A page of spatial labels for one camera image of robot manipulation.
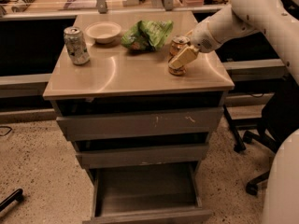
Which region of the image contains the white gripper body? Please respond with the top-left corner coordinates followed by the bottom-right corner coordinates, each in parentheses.
top-left (191, 17), bottom-right (227, 53)

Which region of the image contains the orange soda can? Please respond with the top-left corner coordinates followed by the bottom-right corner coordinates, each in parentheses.
top-left (168, 35), bottom-right (190, 76)

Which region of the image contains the grey drawer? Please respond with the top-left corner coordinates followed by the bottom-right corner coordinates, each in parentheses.
top-left (82, 162), bottom-right (212, 224)
top-left (57, 107), bottom-right (223, 142)
top-left (77, 144), bottom-right (208, 169)

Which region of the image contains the black coiled tool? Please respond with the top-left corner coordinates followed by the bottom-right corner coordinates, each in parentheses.
top-left (11, 0), bottom-right (35, 12)

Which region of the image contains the bottom grey drawer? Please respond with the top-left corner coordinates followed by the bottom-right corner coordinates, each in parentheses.
top-left (82, 162), bottom-right (212, 224)

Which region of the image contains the top grey drawer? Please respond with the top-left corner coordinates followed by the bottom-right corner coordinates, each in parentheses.
top-left (57, 107), bottom-right (223, 142)

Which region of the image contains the middle grey drawer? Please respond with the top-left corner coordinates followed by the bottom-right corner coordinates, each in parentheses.
top-left (77, 144), bottom-right (208, 169)

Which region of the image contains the white green soda can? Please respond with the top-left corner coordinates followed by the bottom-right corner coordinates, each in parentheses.
top-left (64, 26), bottom-right (90, 65)

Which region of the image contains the grey drawer cabinet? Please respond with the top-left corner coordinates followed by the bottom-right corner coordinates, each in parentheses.
top-left (42, 10), bottom-right (235, 224)

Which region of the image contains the green chip bag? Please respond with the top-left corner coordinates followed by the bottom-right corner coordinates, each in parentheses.
top-left (121, 21), bottom-right (174, 51)

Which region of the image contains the white bowl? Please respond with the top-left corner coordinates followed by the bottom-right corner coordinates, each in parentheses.
top-left (85, 21), bottom-right (121, 44)

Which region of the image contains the black chair leg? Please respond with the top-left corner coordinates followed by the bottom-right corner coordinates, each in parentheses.
top-left (0, 189), bottom-right (24, 212)

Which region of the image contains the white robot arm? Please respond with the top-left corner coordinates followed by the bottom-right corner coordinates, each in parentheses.
top-left (169, 0), bottom-right (299, 224)

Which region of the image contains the black office chair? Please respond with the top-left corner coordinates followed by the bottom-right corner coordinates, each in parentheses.
top-left (222, 75), bottom-right (299, 197)

